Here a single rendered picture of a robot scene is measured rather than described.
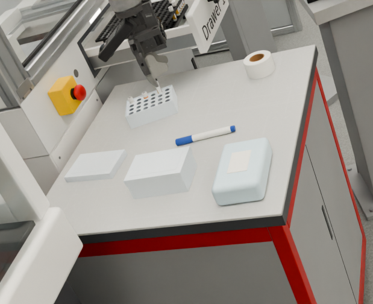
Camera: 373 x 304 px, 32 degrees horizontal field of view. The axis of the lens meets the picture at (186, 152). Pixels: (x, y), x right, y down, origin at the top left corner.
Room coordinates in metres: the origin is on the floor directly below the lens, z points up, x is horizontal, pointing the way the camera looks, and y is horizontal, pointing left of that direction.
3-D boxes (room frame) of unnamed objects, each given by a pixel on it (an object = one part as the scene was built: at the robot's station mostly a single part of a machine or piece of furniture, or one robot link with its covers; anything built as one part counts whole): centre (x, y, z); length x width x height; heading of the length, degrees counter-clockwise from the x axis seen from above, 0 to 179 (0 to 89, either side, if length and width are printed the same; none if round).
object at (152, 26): (1.46, -0.02, 0.97); 0.09 x 0.08 x 0.12; 79
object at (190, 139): (1.22, -0.05, 0.77); 0.14 x 0.02 x 0.02; 70
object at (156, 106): (1.44, 0.03, 0.78); 0.12 x 0.08 x 0.04; 79
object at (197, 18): (1.65, -0.21, 0.87); 0.29 x 0.02 x 0.11; 152
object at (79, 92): (1.48, 0.18, 0.88); 0.04 x 0.03 x 0.04; 152
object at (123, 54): (1.74, -0.03, 0.86); 0.40 x 0.26 x 0.06; 62
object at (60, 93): (1.50, 0.21, 0.88); 0.07 x 0.05 x 0.07; 152
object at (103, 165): (1.30, 0.20, 0.77); 0.13 x 0.09 x 0.02; 57
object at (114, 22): (1.74, -0.03, 0.87); 0.22 x 0.18 x 0.06; 62
